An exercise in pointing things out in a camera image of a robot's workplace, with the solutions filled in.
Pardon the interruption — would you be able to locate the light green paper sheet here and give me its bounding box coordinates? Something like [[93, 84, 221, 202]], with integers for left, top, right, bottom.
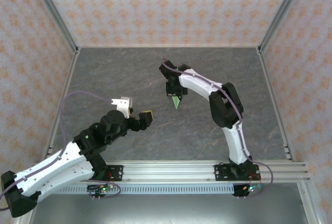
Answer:
[[171, 95, 182, 110]]

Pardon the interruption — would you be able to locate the aluminium cross beam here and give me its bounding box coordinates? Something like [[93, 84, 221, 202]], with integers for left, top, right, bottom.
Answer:
[[30, 160, 311, 184]]

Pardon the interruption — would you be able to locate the small controller circuit board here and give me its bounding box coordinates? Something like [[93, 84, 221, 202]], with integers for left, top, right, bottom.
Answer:
[[87, 183, 115, 201], [232, 182, 265, 199]]

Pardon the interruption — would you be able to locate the grey metal panel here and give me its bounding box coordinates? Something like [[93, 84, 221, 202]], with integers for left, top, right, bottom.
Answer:
[[30, 194, 308, 224]]

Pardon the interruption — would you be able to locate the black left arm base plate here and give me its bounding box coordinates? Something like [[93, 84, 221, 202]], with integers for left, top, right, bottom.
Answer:
[[105, 165, 123, 182]]

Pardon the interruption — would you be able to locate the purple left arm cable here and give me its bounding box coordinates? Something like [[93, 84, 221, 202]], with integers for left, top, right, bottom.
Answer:
[[0, 91, 122, 212]]

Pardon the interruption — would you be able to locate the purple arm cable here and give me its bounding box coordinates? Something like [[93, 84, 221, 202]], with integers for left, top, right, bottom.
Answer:
[[0, 91, 122, 212], [161, 57, 275, 199]]

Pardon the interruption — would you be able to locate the aluminium side rail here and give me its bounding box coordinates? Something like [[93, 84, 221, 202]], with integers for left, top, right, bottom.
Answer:
[[255, 47, 295, 163], [40, 49, 81, 163]]

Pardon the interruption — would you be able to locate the grey slotted cable duct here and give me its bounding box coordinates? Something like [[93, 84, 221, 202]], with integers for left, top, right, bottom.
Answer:
[[56, 184, 236, 194]]

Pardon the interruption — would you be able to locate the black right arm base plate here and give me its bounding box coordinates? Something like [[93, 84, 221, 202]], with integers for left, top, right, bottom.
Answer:
[[214, 164, 261, 182]]

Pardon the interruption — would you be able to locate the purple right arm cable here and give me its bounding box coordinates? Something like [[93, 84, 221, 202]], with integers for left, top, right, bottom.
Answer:
[[161, 57, 275, 199]]

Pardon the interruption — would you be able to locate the aluminium frame post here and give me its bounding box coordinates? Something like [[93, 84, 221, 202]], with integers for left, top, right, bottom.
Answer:
[[256, 0, 310, 55], [27, 0, 80, 55]]

